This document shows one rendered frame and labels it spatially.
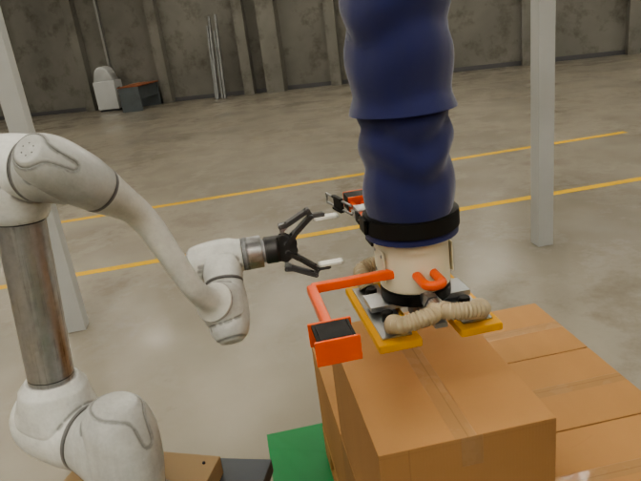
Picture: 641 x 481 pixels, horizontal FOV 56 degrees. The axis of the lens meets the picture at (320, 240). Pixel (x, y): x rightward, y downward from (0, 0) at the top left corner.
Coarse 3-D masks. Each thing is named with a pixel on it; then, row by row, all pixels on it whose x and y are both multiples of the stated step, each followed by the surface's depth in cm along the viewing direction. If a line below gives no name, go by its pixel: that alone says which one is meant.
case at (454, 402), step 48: (432, 336) 169; (480, 336) 166; (336, 384) 183; (384, 384) 150; (432, 384) 147; (480, 384) 145; (384, 432) 132; (432, 432) 131; (480, 432) 129; (528, 432) 130; (384, 480) 128; (432, 480) 130; (480, 480) 132; (528, 480) 135
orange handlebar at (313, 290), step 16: (352, 208) 193; (368, 272) 140; (384, 272) 139; (416, 272) 137; (432, 272) 137; (320, 288) 138; (336, 288) 138; (432, 288) 131; (320, 304) 127; (320, 320) 121
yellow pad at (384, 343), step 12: (348, 288) 162; (372, 288) 153; (360, 300) 154; (360, 312) 149; (384, 312) 140; (396, 312) 145; (372, 324) 142; (372, 336) 137; (384, 336) 135; (396, 336) 134; (408, 336) 135; (420, 336) 134; (384, 348) 132; (396, 348) 133
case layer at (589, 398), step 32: (512, 320) 252; (544, 320) 249; (512, 352) 229; (544, 352) 226; (576, 352) 224; (320, 384) 236; (544, 384) 208; (576, 384) 206; (608, 384) 204; (576, 416) 190; (608, 416) 188; (640, 416) 187; (576, 448) 177; (608, 448) 176; (640, 448) 174; (352, 480) 183; (576, 480) 166; (608, 480) 164; (640, 480) 163
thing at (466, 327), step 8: (464, 296) 143; (472, 296) 149; (456, 320) 139; (464, 320) 137; (472, 320) 137; (480, 320) 137; (488, 320) 137; (496, 320) 137; (456, 328) 137; (464, 328) 135; (472, 328) 135; (480, 328) 135; (488, 328) 135; (496, 328) 136; (464, 336) 135
